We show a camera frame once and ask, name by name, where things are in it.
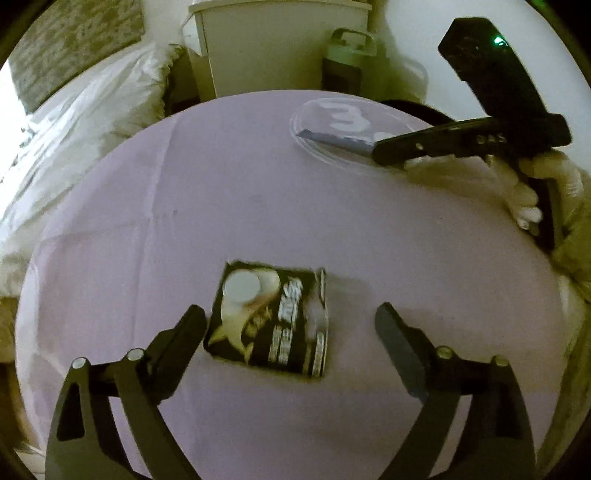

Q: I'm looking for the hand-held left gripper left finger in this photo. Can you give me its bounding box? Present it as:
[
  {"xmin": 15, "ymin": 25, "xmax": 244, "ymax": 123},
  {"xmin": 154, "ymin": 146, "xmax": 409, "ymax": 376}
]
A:
[{"xmin": 44, "ymin": 304, "xmax": 208, "ymax": 480}]

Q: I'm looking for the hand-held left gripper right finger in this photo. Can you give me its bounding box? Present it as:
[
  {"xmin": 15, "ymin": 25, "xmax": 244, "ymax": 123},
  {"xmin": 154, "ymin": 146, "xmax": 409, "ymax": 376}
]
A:
[{"xmin": 374, "ymin": 302, "xmax": 539, "ymax": 480}]

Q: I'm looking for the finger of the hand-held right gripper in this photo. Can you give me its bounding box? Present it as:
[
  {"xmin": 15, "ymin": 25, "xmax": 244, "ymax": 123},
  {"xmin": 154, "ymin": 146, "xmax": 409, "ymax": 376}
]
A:
[{"xmin": 373, "ymin": 119, "xmax": 502, "ymax": 167}]

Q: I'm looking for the blue packet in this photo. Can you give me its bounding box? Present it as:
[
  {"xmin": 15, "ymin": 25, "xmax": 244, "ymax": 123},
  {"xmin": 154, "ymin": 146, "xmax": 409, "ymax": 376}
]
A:
[{"xmin": 298, "ymin": 128, "xmax": 376, "ymax": 155}]

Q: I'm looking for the black snack packet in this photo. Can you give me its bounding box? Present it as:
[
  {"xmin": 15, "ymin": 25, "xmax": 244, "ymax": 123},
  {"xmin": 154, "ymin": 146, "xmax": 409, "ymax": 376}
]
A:
[{"xmin": 203, "ymin": 261, "xmax": 329, "ymax": 380}]

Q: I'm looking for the person's right hand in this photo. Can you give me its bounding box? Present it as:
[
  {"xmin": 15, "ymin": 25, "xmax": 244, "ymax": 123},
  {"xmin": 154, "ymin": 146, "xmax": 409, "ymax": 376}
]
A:
[{"xmin": 404, "ymin": 150, "xmax": 591, "ymax": 232}]

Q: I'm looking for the green water bottle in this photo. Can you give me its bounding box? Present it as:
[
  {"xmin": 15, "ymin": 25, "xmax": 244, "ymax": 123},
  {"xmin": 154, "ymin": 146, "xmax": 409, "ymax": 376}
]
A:
[{"xmin": 322, "ymin": 28, "xmax": 377, "ymax": 90}]

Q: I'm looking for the white dresser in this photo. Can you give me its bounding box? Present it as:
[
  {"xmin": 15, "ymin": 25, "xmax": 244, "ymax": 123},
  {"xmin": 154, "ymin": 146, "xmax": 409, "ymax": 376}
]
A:
[{"xmin": 187, "ymin": 0, "xmax": 374, "ymax": 100}]

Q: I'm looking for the bed with white duvet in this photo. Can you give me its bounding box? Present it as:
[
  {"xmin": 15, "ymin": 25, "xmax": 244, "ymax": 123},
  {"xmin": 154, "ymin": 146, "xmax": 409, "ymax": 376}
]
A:
[{"xmin": 0, "ymin": 44, "xmax": 185, "ymax": 296}]

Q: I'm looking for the floral window blind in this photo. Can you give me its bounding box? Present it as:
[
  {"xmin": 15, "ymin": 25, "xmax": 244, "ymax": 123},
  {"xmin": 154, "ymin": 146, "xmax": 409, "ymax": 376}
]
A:
[{"xmin": 9, "ymin": 0, "xmax": 146, "ymax": 114}]

